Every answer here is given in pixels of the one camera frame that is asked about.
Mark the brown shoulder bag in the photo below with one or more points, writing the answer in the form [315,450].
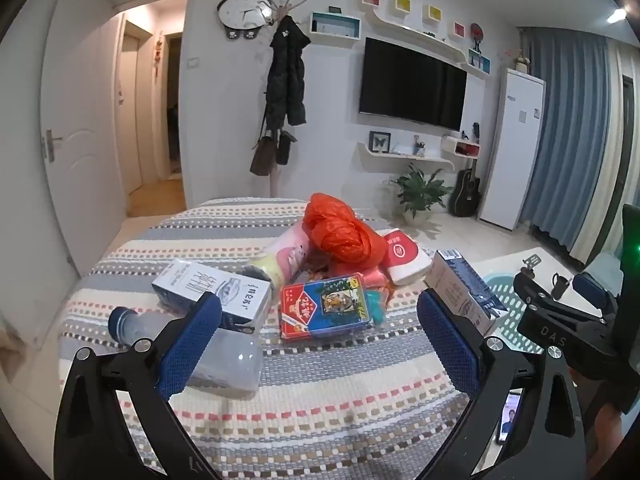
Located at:
[263,155]

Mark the blue and white carton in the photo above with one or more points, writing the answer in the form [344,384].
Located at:
[460,280]

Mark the yellow wall cube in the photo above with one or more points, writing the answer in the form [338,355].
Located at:
[432,12]
[401,4]

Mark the potted green plant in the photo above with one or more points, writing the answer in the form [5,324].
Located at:
[417,195]

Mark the red paper cup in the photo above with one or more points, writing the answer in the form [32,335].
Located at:
[405,255]

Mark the black coat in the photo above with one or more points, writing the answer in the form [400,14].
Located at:
[287,80]

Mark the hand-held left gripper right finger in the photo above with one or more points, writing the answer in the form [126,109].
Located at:
[450,345]

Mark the black guitar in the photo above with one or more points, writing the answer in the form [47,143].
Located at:
[465,190]

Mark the hallway door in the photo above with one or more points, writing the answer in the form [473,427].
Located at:
[131,110]

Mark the red and blue card box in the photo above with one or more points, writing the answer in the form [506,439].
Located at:
[325,310]

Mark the long curved wall shelf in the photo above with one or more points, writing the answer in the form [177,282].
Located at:
[415,35]

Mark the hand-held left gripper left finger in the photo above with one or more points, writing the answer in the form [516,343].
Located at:
[190,342]

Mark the pen holder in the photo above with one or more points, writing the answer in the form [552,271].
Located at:
[419,149]

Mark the framed butterfly picture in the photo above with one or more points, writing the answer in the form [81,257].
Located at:
[380,141]

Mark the pink and yellow packet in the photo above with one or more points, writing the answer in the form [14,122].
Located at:
[285,255]

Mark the panda wall clock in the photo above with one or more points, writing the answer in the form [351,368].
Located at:
[242,10]

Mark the small blue box shelf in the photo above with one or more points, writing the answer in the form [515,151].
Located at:
[479,60]

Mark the ceiling light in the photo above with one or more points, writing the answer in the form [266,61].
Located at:
[617,15]

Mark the white room door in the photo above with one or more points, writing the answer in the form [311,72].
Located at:
[75,125]

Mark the blue and beige curtain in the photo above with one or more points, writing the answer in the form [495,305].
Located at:
[570,135]

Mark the wall television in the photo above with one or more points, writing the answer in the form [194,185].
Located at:
[410,80]

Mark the light blue plastic basket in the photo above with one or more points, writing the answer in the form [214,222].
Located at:
[505,290]

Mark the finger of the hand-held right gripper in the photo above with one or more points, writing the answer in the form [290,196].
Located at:
[532,285]
[595,287]

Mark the red and white shelf box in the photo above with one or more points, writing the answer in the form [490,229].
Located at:
[462,147]

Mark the red round fan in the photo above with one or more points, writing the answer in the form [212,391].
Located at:
[477,35]

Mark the red plastic bag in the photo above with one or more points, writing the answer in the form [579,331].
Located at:
[340,230]

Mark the white printed carton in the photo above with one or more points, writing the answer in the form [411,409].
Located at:
[220,290]

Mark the black smartphone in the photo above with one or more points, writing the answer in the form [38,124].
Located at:
[510,417]

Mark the black shoulder bag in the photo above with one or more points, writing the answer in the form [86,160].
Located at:
[284,147]

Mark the person's right forearm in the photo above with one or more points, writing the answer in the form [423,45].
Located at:
[607,425]

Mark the teal plastic wrapper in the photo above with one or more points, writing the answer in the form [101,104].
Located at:
[379,302]

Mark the clear plastic bottle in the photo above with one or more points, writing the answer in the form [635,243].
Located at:
[230,355]

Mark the pink wall cube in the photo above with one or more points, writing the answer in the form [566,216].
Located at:
[459,29]

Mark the low curved wall shelf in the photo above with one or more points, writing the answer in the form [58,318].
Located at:
[405,157]

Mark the white and blue box shelf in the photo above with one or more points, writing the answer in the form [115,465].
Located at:
[335,27]

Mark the striped woven blanket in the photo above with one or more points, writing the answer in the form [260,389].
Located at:
[325,410]

